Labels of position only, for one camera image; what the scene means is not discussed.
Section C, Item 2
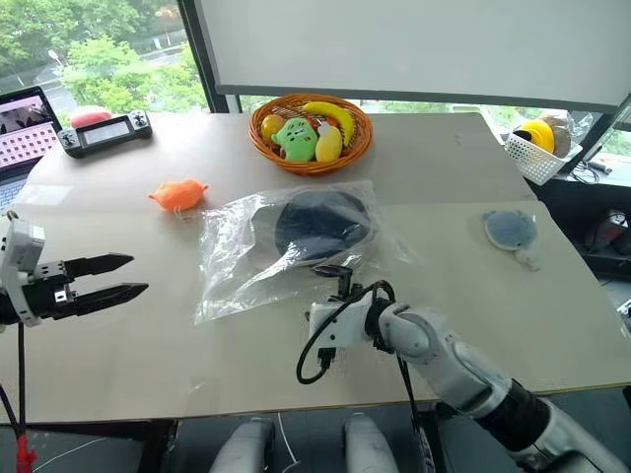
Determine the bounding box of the slanted dark monitor edge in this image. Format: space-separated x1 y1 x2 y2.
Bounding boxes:
581 92 631 165

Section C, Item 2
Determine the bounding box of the red pink plush toy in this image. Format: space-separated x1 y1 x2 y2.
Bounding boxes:
69 104 114 130

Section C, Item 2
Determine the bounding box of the orange plush toy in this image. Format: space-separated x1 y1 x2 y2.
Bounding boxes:
148 178 211 213

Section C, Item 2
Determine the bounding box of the green plush toy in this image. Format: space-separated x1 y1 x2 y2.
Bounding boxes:
271 116 320 164

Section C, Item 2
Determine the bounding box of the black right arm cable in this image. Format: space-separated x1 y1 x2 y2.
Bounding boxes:
296 279 431 473

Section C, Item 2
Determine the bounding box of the yellow toy mango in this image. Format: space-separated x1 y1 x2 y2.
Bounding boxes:
315 124 343 164

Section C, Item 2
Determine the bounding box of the white projection board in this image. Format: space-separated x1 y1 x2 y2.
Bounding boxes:
192 0 631 110

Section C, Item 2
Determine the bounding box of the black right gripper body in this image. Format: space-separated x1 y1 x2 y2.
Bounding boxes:
326 281 371 307

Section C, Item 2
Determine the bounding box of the white plastic mesh basket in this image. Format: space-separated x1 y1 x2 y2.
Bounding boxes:
503 127 584 187

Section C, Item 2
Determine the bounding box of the orange yellow toy fruit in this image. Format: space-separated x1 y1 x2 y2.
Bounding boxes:
260 113 288 143

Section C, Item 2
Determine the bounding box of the yellow toy banana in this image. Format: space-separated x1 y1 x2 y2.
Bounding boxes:
301 100 358 150

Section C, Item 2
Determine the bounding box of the thin white cord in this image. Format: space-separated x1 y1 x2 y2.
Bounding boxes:
274 412 303 473

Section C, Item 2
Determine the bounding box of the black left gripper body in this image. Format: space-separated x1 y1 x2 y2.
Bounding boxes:
23 259 81 321

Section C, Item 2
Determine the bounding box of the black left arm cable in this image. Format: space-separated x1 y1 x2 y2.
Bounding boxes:
0 319 29 444

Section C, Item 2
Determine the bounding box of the dark blue cap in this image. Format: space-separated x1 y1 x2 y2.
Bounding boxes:
272 188 378 263

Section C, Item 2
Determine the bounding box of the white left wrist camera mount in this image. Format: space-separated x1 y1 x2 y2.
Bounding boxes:
0 218 46 328

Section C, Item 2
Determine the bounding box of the clear plastic bag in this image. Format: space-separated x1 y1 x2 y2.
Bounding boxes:
192 178 411 327

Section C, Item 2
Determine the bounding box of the yellow item in basket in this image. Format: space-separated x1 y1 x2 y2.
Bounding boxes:
512 119 558 155

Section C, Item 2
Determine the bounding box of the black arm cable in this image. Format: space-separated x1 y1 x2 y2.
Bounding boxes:
296 279 431 473
0 319 29 444

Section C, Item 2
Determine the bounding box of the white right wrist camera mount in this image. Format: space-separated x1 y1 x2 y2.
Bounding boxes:
308 294 380 350

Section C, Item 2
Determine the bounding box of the black handheld controller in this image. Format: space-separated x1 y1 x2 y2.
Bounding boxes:
57 109 154 161

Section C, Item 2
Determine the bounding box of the blue round plush toy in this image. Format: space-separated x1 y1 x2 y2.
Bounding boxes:
481 208 543 273

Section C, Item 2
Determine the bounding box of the black red device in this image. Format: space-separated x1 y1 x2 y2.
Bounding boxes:
585 208 631 258

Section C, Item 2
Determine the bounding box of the open laptop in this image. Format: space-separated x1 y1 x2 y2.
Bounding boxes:
0 85 64 215

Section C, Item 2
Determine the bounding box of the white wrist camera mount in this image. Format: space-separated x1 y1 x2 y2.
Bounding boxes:
0 218 46 328
308 294 380 350

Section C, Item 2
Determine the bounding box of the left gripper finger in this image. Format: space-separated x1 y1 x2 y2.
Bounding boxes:
72 282 151 317
63 252 136 278

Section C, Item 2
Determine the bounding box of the brown item in wrapper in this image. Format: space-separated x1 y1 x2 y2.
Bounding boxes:
538 111 574 160

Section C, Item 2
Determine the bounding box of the orange wicker basket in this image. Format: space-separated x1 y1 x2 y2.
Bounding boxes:
247 93 374 177

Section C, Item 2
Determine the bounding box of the grey rounded robot leg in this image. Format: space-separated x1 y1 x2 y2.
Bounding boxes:
343 411 398 473
208 417 276 473

